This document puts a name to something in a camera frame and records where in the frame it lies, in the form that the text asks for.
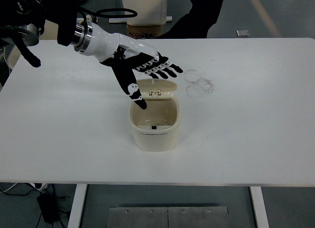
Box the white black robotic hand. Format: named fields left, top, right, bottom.
left=83, top=24, right=183, bottom=109

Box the person in black clothing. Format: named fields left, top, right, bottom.
left=158, top=0, right=224, bottom=39

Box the tall white bin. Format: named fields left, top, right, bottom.
left=122, top=0, right=167, bottom=26

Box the small grey floor plate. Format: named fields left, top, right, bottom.
left=236, top=30, right=250, bottom=37

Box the cardboard box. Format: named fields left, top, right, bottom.
left=126, top=25, right=162, bottom=39

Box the white table leg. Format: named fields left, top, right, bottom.
left=67, top=184, right=88, bottom=228
left=250, top=186, right=269, bottom=228

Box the right white table leg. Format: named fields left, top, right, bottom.
left=250, top=186, right=269, bottom=228

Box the left white table leg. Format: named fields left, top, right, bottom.
left=67, top=184, right=88, bottom=228

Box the white base bar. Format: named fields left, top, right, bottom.
left=109, top=16, right=173, bottom=25

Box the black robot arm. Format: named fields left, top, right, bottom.
left=0, top=0, right=87, bottom=67

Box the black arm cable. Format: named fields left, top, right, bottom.
left=80, top=6, right=138, bottom=19

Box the black power adapter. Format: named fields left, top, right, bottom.
left=37, top=194, right=59, bottom=224

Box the cream trash can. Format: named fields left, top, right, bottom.
left=129, top=79, right=181, bottom=152

